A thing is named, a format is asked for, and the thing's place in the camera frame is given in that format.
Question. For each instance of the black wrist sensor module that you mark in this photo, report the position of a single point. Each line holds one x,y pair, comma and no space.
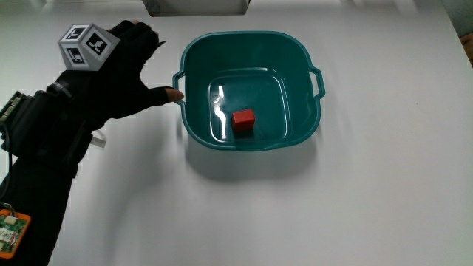
40,125

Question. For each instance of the orange-framed circuit board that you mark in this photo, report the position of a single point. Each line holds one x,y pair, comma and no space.
11,232

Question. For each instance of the white box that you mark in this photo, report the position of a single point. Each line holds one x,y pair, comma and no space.
196,6

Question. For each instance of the brown wooden chair part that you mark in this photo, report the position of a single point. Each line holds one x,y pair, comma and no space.
468,48

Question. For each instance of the teal plastic basin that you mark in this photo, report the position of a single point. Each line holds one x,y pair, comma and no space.
258,55

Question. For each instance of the red block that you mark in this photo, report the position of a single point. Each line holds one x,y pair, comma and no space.
243,120

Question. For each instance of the teal chair cushion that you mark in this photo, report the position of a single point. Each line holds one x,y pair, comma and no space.
460,14

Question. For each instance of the person's left hand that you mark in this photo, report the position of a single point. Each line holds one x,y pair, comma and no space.
118,88

